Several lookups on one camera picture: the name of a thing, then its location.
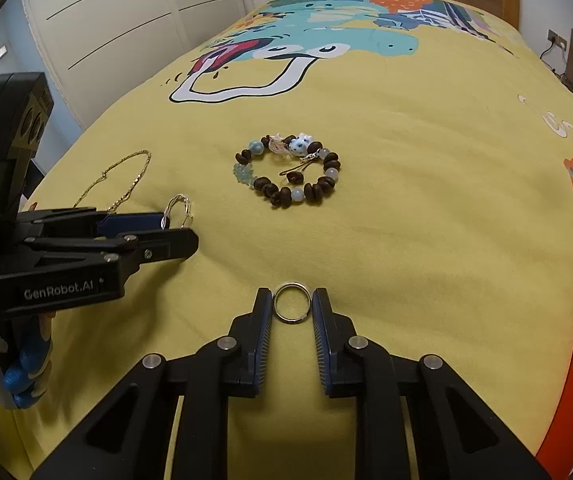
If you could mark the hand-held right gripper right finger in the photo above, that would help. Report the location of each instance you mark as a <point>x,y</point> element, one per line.
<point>324,340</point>

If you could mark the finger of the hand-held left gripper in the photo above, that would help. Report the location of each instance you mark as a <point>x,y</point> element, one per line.
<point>131,221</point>
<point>171,245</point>

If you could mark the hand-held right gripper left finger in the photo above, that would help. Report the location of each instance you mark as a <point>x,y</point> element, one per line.
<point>261,340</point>

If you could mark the person's left hand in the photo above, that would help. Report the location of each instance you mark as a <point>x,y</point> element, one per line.
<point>21,370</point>

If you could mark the yellow printed blanket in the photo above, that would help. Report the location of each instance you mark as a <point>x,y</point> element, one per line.
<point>416,210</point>

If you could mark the white wardrobe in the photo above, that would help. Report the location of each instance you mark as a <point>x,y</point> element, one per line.
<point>131,25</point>

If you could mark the door light switch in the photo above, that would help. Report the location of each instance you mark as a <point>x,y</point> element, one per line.
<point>1,52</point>

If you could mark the wall power socket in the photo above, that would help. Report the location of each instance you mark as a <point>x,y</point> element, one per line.
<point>557,38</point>

